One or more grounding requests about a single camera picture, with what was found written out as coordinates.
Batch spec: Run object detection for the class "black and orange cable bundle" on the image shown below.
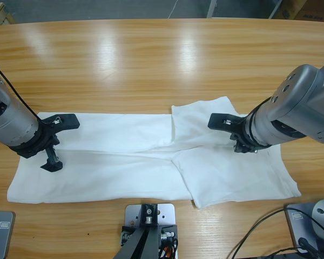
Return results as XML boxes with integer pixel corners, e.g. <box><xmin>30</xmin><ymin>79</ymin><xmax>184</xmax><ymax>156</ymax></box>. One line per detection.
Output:
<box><xmin>158</xmin><ymin>238</ymin><xmax>180</xmax><ymax>259</ymax></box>

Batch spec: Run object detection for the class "black bracket with silver bolt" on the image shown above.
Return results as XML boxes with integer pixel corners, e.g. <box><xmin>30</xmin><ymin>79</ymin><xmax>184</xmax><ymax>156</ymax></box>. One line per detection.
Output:
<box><xmin>140</xmin><ymin>204</ymin><xmax>159</xmax><ymax>229</ymax></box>

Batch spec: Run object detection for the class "cardboard box with blue print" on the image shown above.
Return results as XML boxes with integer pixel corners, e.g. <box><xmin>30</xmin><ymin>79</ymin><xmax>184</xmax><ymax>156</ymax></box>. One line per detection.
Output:
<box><xmin>274</xmin><ymin>0</ymin><xmax>308</xmax><ymax>20</ymax></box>

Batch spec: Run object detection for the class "cardboard box with dark lettering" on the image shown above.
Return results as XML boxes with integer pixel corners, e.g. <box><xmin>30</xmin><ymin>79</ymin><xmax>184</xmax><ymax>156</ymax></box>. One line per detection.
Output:
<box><xmin>294</xmin><ymin>0</ymin><xmax>324</xmax><ymax>22</ymax></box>

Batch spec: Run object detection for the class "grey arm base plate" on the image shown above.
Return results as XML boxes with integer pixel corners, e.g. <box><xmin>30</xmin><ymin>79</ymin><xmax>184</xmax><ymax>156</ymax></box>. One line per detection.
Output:
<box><xmin>285</xmin><ymin>202</ymin><xmax>324</xmax><ymax>254</ymax></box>
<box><xmin>0</xmin><ymin>211</ymin><xmax>16</xmax><ymax>259</ymax></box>

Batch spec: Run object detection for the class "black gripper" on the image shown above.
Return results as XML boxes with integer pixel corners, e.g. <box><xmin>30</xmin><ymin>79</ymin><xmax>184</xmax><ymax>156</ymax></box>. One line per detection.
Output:
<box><xmin>229</xmin><ymin>120</ymin><xmax>272</xmax><ymax>155</ymax></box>
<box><xmin>9</xmin><ymin>129</ymin><xmax>64</xmax><ymax>172</ymax></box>

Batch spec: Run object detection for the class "black and silver clamp fitting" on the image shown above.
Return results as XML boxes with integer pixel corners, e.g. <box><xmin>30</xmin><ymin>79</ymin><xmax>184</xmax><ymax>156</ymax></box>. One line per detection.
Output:
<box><xmin>120</xmin><ymin>226</ymin><xmax>136</xmax><ymax>247</ymax></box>

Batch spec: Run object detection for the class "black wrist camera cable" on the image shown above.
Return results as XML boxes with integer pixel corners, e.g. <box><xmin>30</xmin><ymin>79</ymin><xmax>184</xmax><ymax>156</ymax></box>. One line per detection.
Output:
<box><xmin>0</xmin><ymin>48</ymin><xmax>44</xmax><ymax>125</ymax></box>
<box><xmin>247</xmin><ymin>97</ymin><xmax>272</xmax><ymax>119</ymax></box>

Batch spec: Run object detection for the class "dark camera post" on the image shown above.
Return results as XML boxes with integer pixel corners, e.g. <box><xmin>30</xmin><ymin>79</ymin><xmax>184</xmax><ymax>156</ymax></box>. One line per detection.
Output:
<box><xmin>116</xmin><ymin>226</ymin><xmax>160</xmax><ymax>259</ymax></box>

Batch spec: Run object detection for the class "black block with silver connector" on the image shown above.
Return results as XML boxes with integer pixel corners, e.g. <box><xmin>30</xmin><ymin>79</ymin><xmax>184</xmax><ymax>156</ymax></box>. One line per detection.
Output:
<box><xmin>158</xmin><ymin>224</ymin><xmax>178</xmax><ymax>243</ymax></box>

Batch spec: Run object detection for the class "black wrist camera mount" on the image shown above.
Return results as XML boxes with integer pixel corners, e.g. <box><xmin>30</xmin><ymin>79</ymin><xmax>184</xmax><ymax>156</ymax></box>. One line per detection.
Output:
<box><xmin>207</xmin><ymin>112</ymin><xmax>249</xmax><ymax>133</ymax></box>
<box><xmin>39</xmin><ymin>113</ymin><xmax>80</xmax><ymax>135</ymax></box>

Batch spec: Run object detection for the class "white camera mounting plate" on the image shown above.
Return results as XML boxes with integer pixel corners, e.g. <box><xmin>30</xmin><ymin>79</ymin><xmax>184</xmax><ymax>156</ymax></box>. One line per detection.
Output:
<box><xmin>120</xmin><ymin>203</ymin><xmax>179</xmax><ymax>259</ymax></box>

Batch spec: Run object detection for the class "wooden pallet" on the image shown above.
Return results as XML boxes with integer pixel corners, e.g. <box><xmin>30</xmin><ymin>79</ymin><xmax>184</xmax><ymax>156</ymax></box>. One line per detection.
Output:
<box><xmin>0</xmin><ymin>2</ymin><xmax>16</xmax><ymax>26</ymax></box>

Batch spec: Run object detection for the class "white metal frame leg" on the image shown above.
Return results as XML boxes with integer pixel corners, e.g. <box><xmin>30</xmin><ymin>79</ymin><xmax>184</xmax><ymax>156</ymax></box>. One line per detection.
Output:
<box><xmin>268</xmin><ymin>0</ymin><xmax>285</xmax><ymax>19</ymax></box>
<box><xmin>206</xmin><ymin>0</ymin><xmax>220</xmax><ymax>18</ymax></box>

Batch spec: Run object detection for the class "long black cable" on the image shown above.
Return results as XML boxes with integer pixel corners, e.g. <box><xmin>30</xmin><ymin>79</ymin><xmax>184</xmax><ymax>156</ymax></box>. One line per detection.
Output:
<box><xmin>232</xmin><ymin>208</ymin><xmax>324</xmax><ymax>259</ymax></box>

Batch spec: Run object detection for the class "white T-shirt with UNITREE print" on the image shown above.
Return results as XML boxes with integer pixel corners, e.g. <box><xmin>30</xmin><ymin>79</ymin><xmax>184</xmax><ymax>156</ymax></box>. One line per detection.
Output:
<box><xmin>6</xmin><ymin>96</ymin><xmax>303</xmax><ymax>209</ymax></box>

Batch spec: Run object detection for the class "thin black cable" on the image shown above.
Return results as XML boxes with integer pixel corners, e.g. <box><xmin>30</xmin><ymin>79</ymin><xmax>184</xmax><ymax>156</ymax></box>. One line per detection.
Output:
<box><xmin>259</xmin><ymin>244</ymin><xmax>300</xmax><ymax>259</ymax></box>

